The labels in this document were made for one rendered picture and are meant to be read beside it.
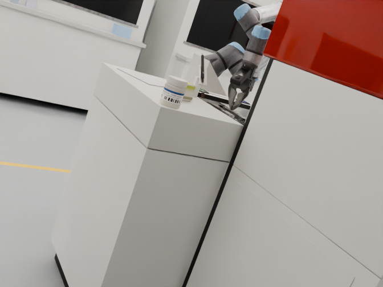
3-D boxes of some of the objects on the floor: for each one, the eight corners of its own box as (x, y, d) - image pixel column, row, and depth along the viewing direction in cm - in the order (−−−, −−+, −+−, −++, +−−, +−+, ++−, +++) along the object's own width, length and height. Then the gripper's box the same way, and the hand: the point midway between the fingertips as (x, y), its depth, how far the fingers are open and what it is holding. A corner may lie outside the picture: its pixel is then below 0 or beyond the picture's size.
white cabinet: (269, 331, 219) (337, 180, 200) (80, 349, 167) (146, 148, 147) (206, 255, 271) (255, 130, 251) (45, 251, 219) (92, 93, 199)
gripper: (263, 67, 192) (245, 113, 197) (244, 60, 195) (227, 106, 200) (257, 66, 184) (239, 114, 189) (237, 58, 187) (220, 106, 192)
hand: (232, 107), depth 192 cm, fingers closed
